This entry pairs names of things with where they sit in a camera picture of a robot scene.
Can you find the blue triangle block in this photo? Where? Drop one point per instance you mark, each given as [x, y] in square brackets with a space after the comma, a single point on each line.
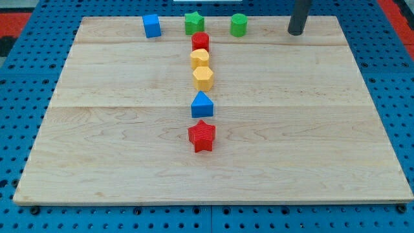
[202, 106]

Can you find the blue cube block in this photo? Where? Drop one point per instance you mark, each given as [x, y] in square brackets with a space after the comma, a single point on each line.
[151, 26]

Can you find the green cylinder block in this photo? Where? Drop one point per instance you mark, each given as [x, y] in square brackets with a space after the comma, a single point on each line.
[238, 25]

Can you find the yellow heart block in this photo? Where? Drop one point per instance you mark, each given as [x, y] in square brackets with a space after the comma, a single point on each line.
[199, 58]

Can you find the yellow hexagon block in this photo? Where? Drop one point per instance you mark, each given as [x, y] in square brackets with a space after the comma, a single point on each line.
[203, 79]

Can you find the red cylinder block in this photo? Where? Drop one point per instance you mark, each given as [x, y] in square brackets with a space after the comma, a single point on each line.
[200, 40]

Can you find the red star block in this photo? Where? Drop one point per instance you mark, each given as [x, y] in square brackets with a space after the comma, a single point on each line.
[202, 136]

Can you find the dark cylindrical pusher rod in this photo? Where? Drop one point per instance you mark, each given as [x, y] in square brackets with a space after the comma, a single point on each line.
[299, 17]

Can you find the green star block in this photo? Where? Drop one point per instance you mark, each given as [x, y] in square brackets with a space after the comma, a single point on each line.
[193, 23]

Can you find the light wooden board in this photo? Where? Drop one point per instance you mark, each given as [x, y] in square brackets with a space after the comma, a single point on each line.
[295, 123]

